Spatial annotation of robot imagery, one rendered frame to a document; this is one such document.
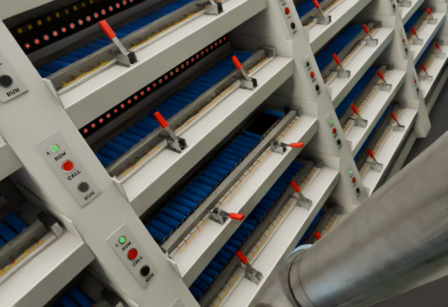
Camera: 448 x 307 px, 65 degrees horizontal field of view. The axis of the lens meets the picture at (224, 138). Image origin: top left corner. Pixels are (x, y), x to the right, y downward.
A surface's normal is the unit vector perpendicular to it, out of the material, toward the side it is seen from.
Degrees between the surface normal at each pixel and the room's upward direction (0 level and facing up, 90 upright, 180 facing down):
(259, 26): 90
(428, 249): 88
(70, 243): 21
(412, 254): 90
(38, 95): 90
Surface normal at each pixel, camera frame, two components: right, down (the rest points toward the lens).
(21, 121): 0.67, -0.04
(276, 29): -0.60, 0.56
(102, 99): 0.78, 0.26
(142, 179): -0.17, -0.79
